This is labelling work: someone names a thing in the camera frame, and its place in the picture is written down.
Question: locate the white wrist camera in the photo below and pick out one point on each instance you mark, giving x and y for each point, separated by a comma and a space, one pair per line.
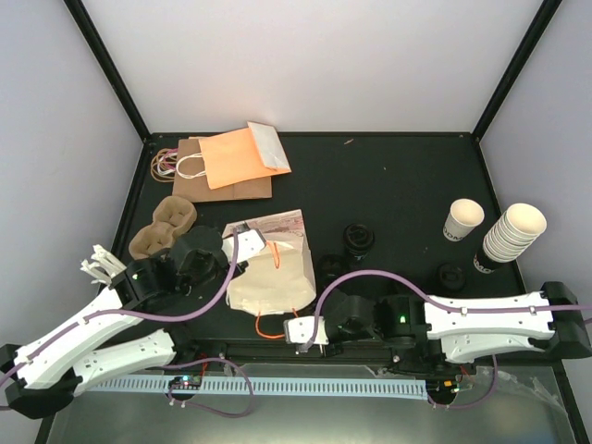
248, 245
299, 331

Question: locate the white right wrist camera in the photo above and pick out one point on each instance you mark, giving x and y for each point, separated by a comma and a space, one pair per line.
299, 331

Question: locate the single paper coffee cup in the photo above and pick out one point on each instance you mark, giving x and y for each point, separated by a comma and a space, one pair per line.
464, 216

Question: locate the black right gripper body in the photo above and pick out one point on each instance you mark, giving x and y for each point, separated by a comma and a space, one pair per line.
363, 335

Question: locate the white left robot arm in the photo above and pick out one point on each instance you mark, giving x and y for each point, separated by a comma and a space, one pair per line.
129, 326

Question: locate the printed white paper bag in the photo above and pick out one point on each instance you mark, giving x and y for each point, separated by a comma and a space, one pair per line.
280, 279

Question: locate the white slotted cable rail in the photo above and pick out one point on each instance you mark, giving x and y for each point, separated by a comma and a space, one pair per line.
268, 386

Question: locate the brown kraft paper bag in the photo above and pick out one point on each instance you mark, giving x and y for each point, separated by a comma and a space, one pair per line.
185, 167

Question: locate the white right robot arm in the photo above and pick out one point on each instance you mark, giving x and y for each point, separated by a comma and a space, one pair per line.
459, 331

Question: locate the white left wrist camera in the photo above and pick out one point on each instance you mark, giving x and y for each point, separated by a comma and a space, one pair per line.
248, 245

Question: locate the stack of paper cups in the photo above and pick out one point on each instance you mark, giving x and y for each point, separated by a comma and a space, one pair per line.
514, 232

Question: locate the orange kraft paper bag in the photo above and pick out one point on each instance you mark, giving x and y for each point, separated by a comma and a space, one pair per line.
254, 152

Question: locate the black paper coffee cup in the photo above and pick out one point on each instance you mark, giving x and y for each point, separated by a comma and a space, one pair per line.
358, 240

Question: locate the brown pulp cup carrier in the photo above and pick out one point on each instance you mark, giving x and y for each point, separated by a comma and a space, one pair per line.
173, 217

